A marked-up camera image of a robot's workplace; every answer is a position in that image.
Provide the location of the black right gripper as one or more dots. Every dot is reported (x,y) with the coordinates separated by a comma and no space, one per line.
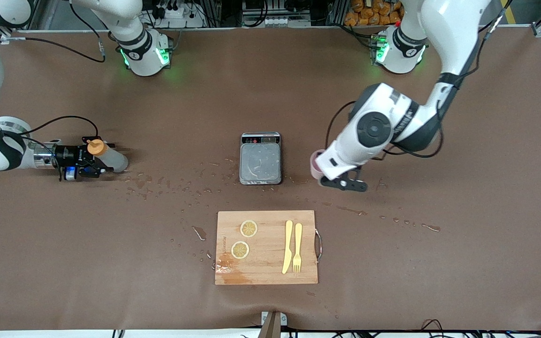
(69,153)

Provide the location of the clear sauce bottle orange cap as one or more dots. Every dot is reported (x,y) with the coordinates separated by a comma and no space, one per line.
(113,160)

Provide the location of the pink plastic cup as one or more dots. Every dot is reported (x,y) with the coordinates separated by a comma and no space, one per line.
(316,164)

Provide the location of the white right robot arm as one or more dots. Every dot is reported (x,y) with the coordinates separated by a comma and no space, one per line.
(143,51)

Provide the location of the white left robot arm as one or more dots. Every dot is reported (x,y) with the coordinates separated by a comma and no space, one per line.
(374,129)

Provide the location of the white power strip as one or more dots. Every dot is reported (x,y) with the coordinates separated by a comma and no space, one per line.
(172,11)

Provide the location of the silver digital kitchen scale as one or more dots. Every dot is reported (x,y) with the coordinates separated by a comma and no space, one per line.
(260,162)

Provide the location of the dried lemon slice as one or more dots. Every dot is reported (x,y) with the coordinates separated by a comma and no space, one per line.
(240,249)
(249,228)

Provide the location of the yellow plastic knife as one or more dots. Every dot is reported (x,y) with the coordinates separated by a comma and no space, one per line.
(288,249)

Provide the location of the yellow plastic fork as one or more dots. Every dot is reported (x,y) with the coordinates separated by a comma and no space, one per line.
(297,249)

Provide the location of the white terminal strip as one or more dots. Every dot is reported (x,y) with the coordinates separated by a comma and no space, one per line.
(275,19)

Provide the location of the pile of orange snack bags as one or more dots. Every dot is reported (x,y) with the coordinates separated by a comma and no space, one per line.
(374,11)

